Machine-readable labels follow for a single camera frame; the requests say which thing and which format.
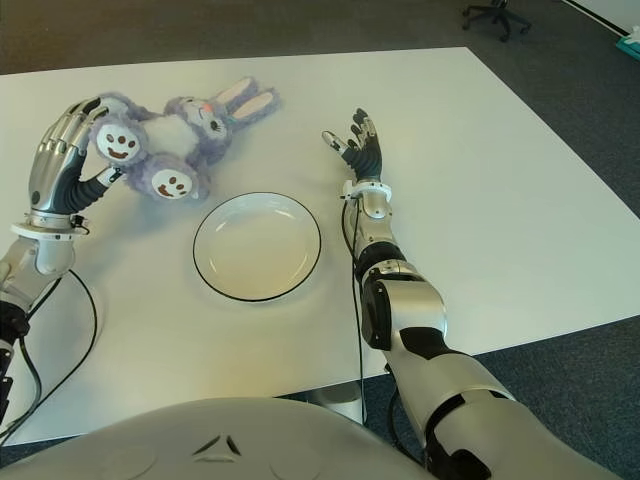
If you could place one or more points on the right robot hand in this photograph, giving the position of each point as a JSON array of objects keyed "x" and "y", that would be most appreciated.
[{"x": 366, "y": 160}]

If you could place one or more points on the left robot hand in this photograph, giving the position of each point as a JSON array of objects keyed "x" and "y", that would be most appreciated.
[{"x": 50, "y": 170}]

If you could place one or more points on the purple plush bunny doll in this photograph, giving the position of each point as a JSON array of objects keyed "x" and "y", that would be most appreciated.
[{"x": 175, "y": 130}]

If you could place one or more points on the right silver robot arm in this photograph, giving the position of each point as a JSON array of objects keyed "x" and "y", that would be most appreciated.
[{"x": 415, "y": 305}]

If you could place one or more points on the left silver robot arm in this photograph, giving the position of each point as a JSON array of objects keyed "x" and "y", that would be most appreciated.
[{"x": 50, "y": 255}]

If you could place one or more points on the white plate black rim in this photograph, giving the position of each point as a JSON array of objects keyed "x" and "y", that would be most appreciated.
[{"x": 257, "y": 247}]

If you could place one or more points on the black office chair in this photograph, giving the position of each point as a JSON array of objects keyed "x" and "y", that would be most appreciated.
[{"x": 497, "y": 15}]

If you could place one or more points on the silver table base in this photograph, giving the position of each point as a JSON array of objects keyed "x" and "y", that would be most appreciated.
[{"x": 335, "y": 400}]

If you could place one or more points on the teal tissue box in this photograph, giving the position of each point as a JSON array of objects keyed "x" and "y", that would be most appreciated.
[{"x": 631, "y": 47}]

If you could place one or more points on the grey robot torso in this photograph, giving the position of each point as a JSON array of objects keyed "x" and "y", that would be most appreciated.
[{"x": 225, "y": 440}]

